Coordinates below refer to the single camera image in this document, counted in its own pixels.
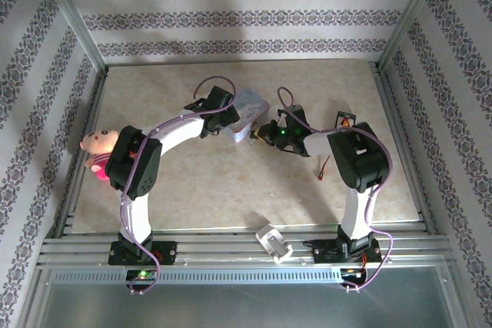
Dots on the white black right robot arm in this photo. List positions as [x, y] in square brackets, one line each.
[355, 213]

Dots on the black orange snack packet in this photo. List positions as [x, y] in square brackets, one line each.
[346, 118]

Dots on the pink plush doll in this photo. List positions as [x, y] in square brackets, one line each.
[100, 141]

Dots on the small controller circuit board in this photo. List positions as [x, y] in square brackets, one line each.
[351, 273]
[142, 275]

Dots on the grey metal sheet panel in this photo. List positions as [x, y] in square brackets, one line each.
[246, 307]

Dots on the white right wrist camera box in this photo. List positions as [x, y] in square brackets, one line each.
[283, 116]

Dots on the white plastic mount bracket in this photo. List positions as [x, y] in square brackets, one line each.
[273, 244]

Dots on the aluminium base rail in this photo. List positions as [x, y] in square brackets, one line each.
[223, 243]

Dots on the aluminium side rail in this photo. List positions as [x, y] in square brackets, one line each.
[403, 143]
[78, 113]

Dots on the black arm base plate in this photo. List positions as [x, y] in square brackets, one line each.
[119, 255]
[326, 257]

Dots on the aluminium frame post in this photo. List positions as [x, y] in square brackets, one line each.
[409, 13]
[73, 13]

